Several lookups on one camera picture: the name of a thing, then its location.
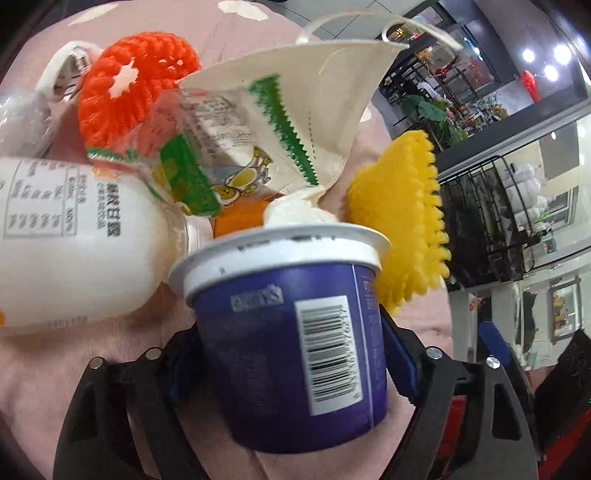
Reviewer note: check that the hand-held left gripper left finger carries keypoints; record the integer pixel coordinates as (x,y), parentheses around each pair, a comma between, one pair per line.
(178,369)

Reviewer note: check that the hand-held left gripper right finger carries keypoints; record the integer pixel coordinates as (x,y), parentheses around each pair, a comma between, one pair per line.
(401,360)

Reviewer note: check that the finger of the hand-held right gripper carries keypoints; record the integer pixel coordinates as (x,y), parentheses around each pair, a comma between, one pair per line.
(494,341)

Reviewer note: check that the red trash bin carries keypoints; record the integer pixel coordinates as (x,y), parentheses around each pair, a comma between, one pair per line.
(461,415)

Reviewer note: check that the purple yogurt cup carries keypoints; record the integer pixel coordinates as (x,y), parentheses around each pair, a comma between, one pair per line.
(258,360)

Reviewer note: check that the white and orange drink bottle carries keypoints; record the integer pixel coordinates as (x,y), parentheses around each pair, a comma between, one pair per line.
(92,267)

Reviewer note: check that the pink spotted blanket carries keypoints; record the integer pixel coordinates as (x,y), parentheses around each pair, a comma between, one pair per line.
(46,392)

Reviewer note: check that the yellow crochet piece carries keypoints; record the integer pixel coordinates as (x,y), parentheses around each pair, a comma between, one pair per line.
(392,207)

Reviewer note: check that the orange round object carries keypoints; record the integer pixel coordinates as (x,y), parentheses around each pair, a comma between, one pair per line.
(235,222)

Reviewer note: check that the crumpled white tissue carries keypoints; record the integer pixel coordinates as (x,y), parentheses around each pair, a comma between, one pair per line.
(295,214)

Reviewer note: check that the potted green plant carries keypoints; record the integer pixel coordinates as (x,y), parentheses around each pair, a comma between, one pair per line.
(429,110)

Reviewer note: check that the clear green-edged snack wrapper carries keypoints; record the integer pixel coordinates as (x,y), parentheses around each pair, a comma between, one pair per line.
(217,120)

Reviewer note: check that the red hanging lantern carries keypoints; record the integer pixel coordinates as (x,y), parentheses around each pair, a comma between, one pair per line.
(531,85)

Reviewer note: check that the orange crochet piece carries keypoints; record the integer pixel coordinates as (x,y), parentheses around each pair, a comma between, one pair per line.
(115,110)

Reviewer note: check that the beige face mask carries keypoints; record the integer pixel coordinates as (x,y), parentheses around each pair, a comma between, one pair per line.
(323,92)

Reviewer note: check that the clear plastic wrapper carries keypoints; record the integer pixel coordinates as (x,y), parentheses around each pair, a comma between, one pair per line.
(23,120)

